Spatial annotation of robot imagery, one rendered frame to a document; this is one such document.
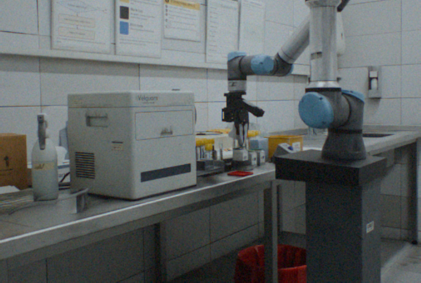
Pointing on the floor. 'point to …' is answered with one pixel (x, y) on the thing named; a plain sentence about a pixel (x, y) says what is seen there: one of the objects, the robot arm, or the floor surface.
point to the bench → (112, 211)
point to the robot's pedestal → (343, 233)
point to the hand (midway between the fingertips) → (242, 143)
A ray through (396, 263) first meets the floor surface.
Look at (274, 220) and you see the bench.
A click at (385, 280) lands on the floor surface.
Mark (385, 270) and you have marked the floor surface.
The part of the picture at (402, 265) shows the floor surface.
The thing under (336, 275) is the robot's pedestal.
